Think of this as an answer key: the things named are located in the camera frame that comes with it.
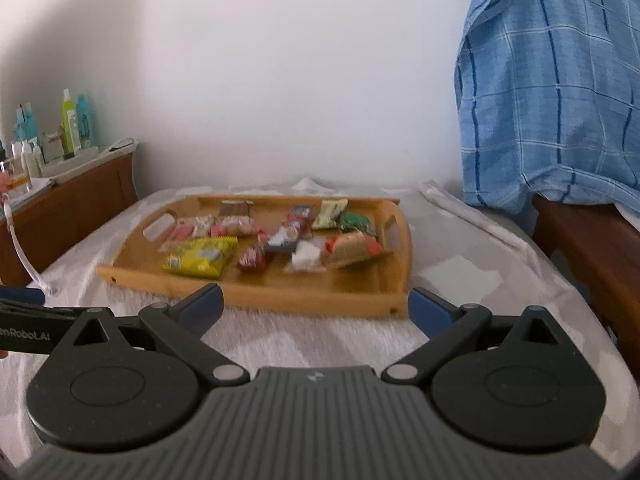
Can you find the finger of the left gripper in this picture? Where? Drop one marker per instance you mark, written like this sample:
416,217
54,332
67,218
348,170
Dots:
18,295

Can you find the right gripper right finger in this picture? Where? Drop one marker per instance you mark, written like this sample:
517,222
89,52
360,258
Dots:
515,383

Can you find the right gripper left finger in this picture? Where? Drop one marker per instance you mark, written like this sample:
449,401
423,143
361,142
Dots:
122,382

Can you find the beige snack packet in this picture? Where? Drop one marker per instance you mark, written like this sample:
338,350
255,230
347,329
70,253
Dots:
329,213

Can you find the red snack packet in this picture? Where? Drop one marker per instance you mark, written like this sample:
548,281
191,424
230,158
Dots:
181,232

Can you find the dark chocolate bar wrapper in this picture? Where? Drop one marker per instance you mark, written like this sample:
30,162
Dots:
284,240

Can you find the wooden side cabinet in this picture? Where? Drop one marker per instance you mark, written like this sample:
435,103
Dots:
65,214

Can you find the white tray on cabinet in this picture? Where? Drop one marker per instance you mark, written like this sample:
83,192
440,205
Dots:
64,170

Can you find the grey white blanket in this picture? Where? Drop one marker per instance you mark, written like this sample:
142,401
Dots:
461,253

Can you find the yellow snack bag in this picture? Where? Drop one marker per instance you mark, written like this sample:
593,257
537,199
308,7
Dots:
203,257

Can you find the wooden chair right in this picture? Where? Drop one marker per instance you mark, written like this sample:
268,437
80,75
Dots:
601,250

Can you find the teal bottle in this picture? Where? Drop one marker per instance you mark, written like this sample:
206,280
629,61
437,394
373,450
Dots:
85,121

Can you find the cream nougat packet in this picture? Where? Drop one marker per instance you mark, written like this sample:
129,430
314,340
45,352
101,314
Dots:
202,225

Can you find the dark red biscuit packet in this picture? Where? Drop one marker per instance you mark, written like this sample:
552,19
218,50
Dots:
255,259

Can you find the green tube bottle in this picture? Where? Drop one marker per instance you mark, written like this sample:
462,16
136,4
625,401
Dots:
69,119

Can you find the pink snack packet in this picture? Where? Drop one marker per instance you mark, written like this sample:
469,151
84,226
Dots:
233,226

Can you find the wooden serving tray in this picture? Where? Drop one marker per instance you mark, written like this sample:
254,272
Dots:
376,288

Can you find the brown nut bar packet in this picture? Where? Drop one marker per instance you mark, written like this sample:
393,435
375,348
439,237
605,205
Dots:
235,208

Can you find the wafer cracker packet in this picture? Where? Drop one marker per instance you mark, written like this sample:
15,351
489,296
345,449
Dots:
351,248

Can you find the white candy packet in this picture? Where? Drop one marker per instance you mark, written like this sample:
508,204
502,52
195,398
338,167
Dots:
306,258

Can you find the green candy wrapper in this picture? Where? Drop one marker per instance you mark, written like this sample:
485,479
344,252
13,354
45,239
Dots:
352,222

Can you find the red Biscoff packet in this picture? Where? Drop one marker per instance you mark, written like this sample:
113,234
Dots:
301,216

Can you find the blue plaid shirt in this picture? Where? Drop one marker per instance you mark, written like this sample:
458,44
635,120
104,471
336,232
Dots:
548,102

